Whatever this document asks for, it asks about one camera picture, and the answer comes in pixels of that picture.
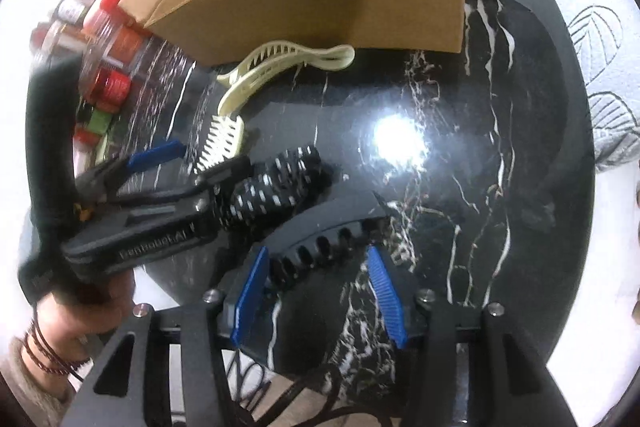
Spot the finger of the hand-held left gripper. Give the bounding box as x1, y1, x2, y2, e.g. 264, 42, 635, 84
115, 156, 253, 218
75, 139, 185, 208

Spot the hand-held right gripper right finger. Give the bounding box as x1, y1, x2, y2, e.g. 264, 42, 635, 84
367, 244, 576, 427

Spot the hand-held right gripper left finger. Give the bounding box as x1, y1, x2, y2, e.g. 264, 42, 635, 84
60, 247, 271, 427

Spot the cream comb hair clip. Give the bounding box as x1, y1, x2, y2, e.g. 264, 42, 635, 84
194, 116, 247, 174

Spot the black polka dot hair clip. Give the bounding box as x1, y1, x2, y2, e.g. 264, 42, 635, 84
219, 146, 332, 229

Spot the black banana hair clip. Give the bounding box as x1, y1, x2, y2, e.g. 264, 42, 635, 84
264, 191, 392, 290

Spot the cream claw hair clip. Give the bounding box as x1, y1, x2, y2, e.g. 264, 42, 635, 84
216, 38, 357, 116

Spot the person's left forearm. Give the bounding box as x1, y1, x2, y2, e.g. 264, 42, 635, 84
0, 337, 76, 427

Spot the person's left hand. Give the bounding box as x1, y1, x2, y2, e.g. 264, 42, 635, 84
30, 267, 137, 365

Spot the cluster of food jars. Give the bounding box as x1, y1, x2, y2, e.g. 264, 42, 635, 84
30, 0, 168, 150

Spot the grey leaf-pattern chair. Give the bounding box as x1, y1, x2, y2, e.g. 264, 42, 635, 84
495, 0, 640, 175

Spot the black braided cable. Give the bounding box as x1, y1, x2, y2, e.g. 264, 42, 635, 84
225, 352, 352, 427

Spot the dark bead bracelet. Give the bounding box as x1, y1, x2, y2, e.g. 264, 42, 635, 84
22, 312, 93, 379

